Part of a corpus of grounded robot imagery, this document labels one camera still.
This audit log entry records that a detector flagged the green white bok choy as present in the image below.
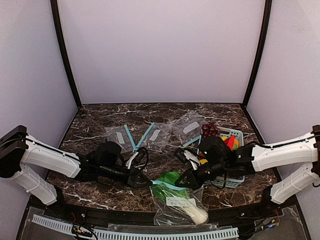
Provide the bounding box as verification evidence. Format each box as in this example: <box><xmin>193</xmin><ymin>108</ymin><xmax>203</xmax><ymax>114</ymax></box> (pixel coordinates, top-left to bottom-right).
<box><xmin>151</xmin><ymin>171</ymin><xmax>209</xmax><ymax>225</ymax></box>

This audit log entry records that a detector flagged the clear zip bag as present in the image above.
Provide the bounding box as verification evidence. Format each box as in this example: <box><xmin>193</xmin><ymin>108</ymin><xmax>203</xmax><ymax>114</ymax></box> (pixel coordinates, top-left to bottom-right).
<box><xmin>136</xmin><ymin>122</ymin><xmax>173</xmax><ymax>153</ymax></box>
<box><xmin>149</xmin><ymin>178</ymin><xmax>210</xmax><ymax>226</ymax></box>
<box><xmin>171</xmin><ymin>110</ymin><xmax>208</xmax><ymax>145</ymax></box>
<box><xmin>104</xmin><ymin>124</ymin><xmax>138</xmax><ymax>153</ymax></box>

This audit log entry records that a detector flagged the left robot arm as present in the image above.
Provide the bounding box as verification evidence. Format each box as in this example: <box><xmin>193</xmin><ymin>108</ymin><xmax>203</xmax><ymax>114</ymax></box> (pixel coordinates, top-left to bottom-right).
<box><xmin>0</xmin><ymin>125</ymin><xmax>152</xmax><ymax>206</ymax></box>

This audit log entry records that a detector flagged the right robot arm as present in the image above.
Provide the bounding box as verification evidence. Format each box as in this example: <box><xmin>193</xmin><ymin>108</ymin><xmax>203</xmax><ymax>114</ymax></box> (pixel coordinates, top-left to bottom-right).
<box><xmin>174</xmin><ymin>125</ymin><xmax>320</xmax><ymax>205</ymax></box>

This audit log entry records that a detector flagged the red chili pepper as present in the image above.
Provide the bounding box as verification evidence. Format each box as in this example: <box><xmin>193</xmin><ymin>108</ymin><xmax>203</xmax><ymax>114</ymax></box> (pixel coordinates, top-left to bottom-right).
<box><xmin>224</xmin><ymin>135</ymin><xmax>236</xmax><ymax>149</ymax></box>

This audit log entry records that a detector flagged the purple grape bunch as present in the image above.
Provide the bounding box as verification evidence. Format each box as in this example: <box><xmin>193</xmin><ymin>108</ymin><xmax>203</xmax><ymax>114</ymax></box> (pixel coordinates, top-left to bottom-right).
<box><xmin>201</xmin><ymin>122</ymin><xmax>220</xmax><ymax>139</ymax></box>

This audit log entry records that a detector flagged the light blue plastic basket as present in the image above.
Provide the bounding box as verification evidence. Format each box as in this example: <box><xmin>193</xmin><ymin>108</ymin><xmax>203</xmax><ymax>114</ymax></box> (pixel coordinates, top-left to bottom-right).
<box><xmin>199</xmin><ymin>126</ymin><xmax>245</xmax><ymax>189</ymax></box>

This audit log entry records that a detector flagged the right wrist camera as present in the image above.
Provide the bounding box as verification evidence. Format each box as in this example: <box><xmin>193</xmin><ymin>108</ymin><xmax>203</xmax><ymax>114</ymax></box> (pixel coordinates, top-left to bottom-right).
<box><xmin>174</xmin><ymin>148</ymin><xmax>200</xmax><ymax>170</ymax></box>

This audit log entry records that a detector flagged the white slotted cable duct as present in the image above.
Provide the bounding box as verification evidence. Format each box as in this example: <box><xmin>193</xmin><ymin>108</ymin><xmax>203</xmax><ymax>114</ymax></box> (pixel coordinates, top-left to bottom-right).
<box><xmin>31</xmin><ymin>214</ymin><xmax>239</xmax><ymax>240</ymax></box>

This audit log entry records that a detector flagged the black right frame post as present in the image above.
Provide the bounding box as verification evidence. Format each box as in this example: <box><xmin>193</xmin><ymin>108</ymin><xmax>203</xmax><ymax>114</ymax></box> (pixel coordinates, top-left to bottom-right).
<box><xmin>241</xmin><ymin>0</ymin><xmax>273</xmax><ymax>109</ymax></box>

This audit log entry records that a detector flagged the black frame post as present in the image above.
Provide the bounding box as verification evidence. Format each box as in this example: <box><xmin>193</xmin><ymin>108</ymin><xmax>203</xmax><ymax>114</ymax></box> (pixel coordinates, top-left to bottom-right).
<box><xmin>241</xmin><ymin>0</ymin><xmax>273</xmax><ymax>109</ymax></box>
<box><xmin>50</xmin><ymin>0</ymin><xmax>83</xmax><ymax>110</ymax></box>

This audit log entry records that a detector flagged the black left frame post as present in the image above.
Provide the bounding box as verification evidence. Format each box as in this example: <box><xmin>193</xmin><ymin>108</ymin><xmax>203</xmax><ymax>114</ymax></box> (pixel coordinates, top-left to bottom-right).
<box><xmin>50</xmin><ymin>0</ymin><xmax>83</xmax><ymax>110</ymax></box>

